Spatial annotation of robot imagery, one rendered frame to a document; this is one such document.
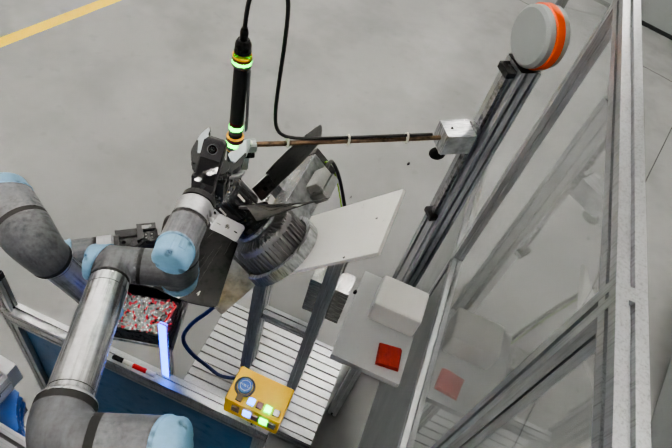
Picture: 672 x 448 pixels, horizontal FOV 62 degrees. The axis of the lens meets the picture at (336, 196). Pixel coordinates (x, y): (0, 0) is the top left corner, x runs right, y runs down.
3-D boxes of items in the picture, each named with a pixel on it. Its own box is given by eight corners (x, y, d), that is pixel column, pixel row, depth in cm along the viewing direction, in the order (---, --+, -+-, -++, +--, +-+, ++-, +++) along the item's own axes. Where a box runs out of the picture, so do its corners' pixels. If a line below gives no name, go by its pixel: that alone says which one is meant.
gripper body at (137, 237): (157, 221, 161) (112, 225, 157) (160, 243, 155) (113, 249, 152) (158, 238, 166) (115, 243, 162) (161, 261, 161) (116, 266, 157)
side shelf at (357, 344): (423, 301, 207) (425, 297, 205) (396, 388, 184) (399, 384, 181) (363, 274, 209) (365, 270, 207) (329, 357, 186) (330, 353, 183)
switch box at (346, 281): (344, 305, 224) (357, 276, 207) (336, 324, 218) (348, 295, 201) (310, 290, 225) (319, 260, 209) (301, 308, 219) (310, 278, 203)
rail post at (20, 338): (65, 403, 238) (26, 316, 180) (59, 412, 235) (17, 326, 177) (57, 399, 238) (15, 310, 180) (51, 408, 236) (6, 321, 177)
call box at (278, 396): (289, 403, 160) (295, 389, 152) (275, 436, 153) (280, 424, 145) (239, 379, 161) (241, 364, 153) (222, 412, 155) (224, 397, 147)
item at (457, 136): (462, 138, 167) (472, 117, 160) (471, 155, 162) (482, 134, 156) (430, 139, 163) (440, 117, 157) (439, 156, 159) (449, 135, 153)
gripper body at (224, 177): (199, 175, 126) (179, 214, 118) (199, 148, 120) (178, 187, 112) (232, 184, 127) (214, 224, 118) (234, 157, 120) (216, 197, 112)
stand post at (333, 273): (300, 380, 265) (354, 239, 178) (292, 398, 259) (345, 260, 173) (291, 376, 265) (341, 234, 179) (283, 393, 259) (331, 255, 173)
